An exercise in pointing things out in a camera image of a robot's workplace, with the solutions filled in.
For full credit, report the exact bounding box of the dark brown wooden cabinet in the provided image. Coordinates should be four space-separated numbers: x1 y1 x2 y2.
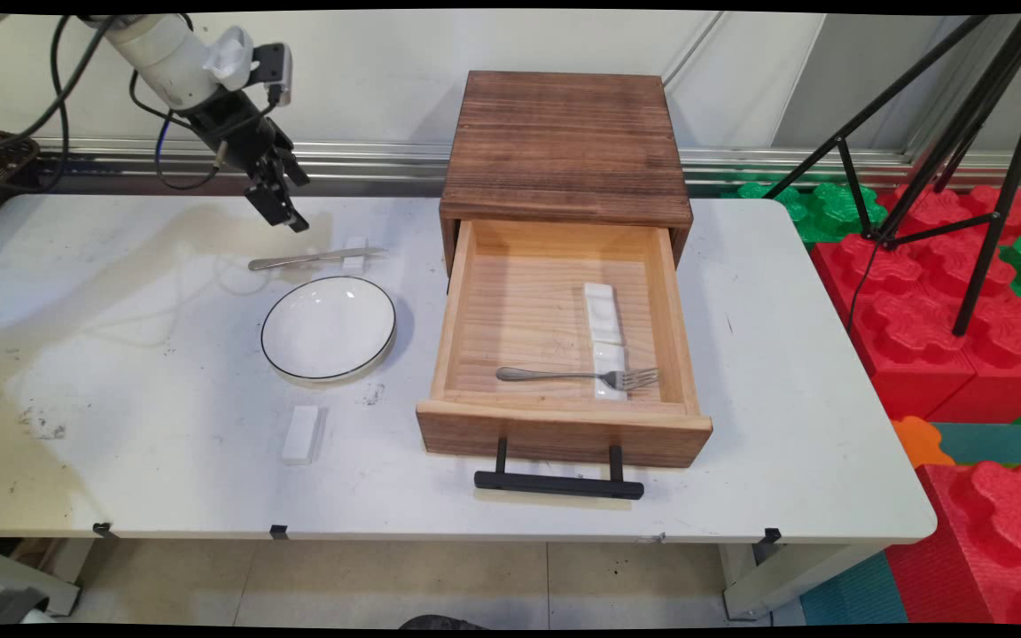
439 70 694 293

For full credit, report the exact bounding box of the white plate with black rim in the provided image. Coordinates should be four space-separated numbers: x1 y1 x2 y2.
261 276 398 384

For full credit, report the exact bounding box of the silver serrated table knife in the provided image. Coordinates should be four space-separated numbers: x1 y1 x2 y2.
248 247 387 272

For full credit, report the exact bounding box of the red foam block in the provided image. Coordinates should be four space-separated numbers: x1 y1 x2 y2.
874 183 1021 242
923 257 1021 424
885 460 1021 626
809 232 979 423

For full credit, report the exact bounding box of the black metal drawer handle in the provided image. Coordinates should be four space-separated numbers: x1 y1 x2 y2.
473 437 645 502

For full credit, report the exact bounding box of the blue gripper cable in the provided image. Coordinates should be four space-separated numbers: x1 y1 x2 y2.
153 113 222 192

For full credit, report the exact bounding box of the light wooden drawer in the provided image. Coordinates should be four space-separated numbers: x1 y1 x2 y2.
416 219 713 469

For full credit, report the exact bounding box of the black tripod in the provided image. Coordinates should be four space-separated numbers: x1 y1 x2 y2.
763 12 1021 338

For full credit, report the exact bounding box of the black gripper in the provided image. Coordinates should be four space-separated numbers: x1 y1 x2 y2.
184 84 310 234

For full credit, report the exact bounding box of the teal foam mat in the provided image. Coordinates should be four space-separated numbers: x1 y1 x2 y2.
929 399 1021 468

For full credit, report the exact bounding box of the aluminium wall rail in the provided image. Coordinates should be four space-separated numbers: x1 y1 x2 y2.
32 137 1021 198

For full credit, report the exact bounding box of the silver metal fork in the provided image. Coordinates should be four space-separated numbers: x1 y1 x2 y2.
496 365 661 392

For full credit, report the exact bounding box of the orange foam piece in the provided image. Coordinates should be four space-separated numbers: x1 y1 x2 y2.
890 416 955 470

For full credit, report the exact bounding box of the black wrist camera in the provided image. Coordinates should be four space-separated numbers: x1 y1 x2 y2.
250 42 293 105

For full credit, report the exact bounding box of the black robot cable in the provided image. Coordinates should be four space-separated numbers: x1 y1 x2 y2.
0 13 118 192

